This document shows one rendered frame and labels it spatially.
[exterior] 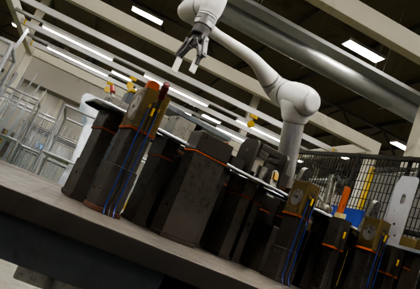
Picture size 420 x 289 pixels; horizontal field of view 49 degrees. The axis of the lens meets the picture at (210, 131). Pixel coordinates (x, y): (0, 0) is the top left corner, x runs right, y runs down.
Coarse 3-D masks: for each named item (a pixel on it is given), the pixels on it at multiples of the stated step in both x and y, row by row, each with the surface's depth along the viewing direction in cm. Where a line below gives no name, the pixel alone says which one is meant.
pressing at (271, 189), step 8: (88, 104) 152; (96, 104) 151; (104, 104) 145; (112, 104) 138; (120, 112) 147; (160, 128) 147; (160, 136) 162; (168, 136) 155; (184, 144) 157; (232, 168) 158; (240, 176) 177; (248, 176) 169; (264, 184) 164; (272, 192) 182; (280, 192) 167; (312, 216) 200; (328, 216) 185; (352, 232) 201
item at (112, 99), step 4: (108, 96) 163; (112, 96) 160; (108, 100) 161; (112, 100) 160; (116, 100) 160; (120, 100) 161; (116, 104) 160; (120, 104) 161; (124, 104) 162; (128, 104) 162; (124, 108) 162; (96, 116) 165; (92, 124) 164; (92, 128) 163; (76, 160) 161; (72, 168) 160; (68, 176) 159
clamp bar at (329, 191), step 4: (332, 176) 212; (336, 176) 210; (340, 176) 211; (328, 180) 212; (332, 180) 213; (336, 180) 210; (328, 184) 211; (332, 184) 212; (328, 188) 210; (332, 188) 212; (328, 192) 209; (332, 192) 211; (324, 196) 210; (328, 196) 209; (332, 196) 210; (324, 200) 208; (328, 200) 210; (328, 204) 210
